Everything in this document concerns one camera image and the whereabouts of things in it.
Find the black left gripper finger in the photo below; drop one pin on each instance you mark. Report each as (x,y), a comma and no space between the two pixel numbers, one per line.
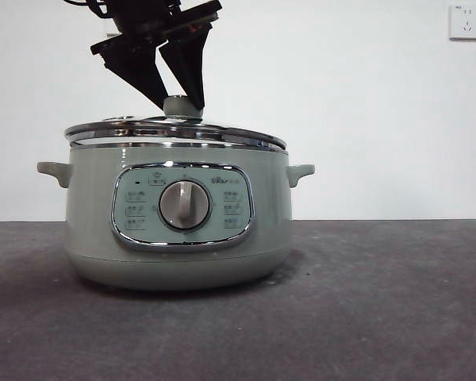
(140,71)
(188,59)

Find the glass lid with green knob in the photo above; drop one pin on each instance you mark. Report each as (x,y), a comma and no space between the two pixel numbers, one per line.
(174,131)

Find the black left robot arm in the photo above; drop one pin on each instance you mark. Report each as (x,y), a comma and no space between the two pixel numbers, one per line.
(143,24)

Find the pale green electric cooking pot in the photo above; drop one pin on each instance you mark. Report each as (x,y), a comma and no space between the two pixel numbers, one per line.
(95,222)

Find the white wall socket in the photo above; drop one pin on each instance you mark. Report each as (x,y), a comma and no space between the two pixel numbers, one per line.
(466,21)

